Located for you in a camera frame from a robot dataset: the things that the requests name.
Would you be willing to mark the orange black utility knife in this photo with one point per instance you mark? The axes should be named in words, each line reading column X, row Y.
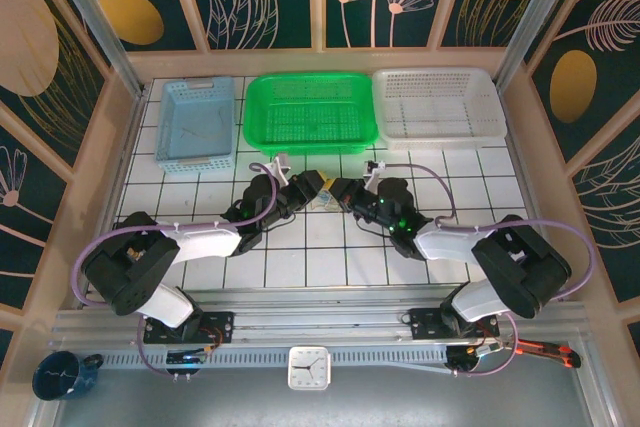
column 550, row 348

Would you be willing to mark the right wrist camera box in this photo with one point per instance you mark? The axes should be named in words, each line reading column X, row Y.
column 375, row 169

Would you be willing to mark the light blue plastic basket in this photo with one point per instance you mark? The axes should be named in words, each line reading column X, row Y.
column 195, row 119

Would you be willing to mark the dark blue mug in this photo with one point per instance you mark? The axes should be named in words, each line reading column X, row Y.
column 57, row 377

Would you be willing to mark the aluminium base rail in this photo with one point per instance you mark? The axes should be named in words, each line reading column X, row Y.
column 320, row 319

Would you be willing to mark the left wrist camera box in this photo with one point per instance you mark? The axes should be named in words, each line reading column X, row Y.
column 281, row 163

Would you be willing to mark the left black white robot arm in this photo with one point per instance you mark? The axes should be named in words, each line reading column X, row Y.
column 130, row 267

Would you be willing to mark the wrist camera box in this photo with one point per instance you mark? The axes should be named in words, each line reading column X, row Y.
column 281, row 163
column 375, row 169

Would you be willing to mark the white square clock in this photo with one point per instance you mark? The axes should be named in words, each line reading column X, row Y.
column 309, row 368

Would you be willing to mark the green plastic basket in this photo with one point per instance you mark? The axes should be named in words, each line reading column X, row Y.
column 310, row 112

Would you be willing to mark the white plastic basket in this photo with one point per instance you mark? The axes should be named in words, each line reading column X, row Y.
column 440, row 107

